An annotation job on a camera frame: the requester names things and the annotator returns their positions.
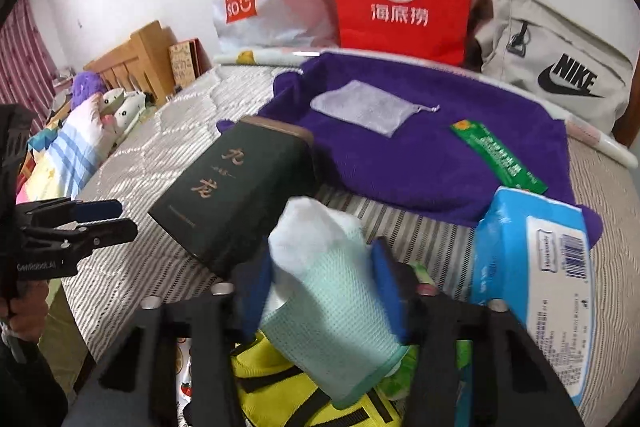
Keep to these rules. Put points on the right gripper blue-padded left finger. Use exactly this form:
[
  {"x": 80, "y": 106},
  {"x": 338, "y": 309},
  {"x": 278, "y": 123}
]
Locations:
[{"x": 252, "y": 282}]

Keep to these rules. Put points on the dark green tea tin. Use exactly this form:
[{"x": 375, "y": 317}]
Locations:
[{"x": 220, "y": 209}]

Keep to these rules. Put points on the mint and white sock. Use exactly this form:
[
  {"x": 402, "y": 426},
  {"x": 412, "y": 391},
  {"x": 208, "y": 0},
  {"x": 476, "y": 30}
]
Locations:
[{"x": 323, "y": 312}]

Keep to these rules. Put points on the person's left hand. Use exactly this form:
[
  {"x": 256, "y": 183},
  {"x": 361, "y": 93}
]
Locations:
[{"x": 26, "y": 315}]

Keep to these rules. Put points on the blue tissue pack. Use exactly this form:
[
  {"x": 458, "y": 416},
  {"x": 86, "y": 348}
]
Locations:
[{"x": 533, "y": 252}]

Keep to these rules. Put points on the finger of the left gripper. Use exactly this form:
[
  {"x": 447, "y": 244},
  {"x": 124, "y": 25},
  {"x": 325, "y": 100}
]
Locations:
[
  {"x": 88, "y": 237},
  {"x": 99, "y": 210}
]

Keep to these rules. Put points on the yellow Adidas pouch bag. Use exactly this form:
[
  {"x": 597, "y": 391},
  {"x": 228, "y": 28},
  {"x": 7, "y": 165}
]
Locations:
[{"x": 273, "y": 392}]

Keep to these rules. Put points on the purple plush toy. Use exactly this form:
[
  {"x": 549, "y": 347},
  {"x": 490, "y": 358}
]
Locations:
[{"x": 85, "y": 85}]

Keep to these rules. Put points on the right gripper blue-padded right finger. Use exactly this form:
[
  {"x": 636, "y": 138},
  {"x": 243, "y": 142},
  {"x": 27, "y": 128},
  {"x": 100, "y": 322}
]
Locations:
[{"x": 396, "y": 284}]

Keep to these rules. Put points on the beige Nike waist bag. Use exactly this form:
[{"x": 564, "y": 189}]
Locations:
[{"x": 534, "y": 47}]

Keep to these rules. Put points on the white plush toy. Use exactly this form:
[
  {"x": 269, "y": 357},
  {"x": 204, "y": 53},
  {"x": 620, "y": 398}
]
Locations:
[{"x": 122, "y": 108}]

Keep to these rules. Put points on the patterned gift box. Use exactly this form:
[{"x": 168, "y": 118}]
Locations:
[{"x": 188, "y": 62}]

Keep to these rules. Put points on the wooden headboard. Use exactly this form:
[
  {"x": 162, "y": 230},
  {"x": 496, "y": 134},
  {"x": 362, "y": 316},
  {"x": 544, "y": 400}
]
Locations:
[{"x": 141, "y": 63}]

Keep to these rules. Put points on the striped quilted mattress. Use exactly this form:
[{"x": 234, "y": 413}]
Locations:
[{"x": 111, "y": 283}]

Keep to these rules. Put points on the rolled white paper poster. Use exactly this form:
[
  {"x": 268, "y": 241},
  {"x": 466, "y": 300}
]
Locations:
[{"x": 575, "y": 126}]

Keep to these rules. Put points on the green fruit snack packet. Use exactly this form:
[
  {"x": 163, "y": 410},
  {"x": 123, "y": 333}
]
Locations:
[{"x": 509, "y": 170}]

